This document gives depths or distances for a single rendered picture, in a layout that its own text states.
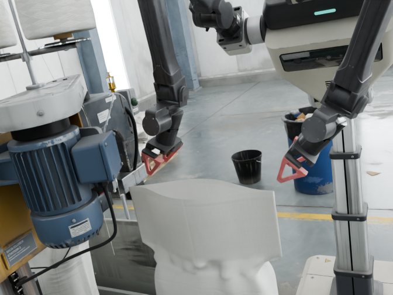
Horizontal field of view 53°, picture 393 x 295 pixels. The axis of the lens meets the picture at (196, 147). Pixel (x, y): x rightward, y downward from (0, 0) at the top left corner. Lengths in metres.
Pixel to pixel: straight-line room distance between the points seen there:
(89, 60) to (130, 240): 5.60
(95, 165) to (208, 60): 9.05
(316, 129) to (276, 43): 0.48
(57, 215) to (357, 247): 1.21
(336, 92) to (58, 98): 0.59
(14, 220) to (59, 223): 0.17
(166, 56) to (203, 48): 8.82
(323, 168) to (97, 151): 2.65
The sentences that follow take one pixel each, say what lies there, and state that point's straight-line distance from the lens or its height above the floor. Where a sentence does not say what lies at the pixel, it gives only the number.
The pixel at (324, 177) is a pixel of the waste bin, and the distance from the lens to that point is 3.35.
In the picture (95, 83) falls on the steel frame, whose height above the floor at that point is 0.86.
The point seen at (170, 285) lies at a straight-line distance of 1.29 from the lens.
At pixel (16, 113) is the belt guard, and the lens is 0.82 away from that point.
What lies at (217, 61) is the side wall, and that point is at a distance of 9.73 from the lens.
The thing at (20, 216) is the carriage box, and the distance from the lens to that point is 1.05.
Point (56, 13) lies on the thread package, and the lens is 0.92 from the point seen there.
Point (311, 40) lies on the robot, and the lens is 1.27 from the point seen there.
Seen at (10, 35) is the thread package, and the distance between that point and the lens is 1.16.
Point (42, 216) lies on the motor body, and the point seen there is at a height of 1.17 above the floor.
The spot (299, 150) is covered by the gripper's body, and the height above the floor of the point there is 1.17.
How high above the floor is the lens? 1.49
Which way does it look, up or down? 17 degrees down
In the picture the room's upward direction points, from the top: 11 degrees counter-clockwise
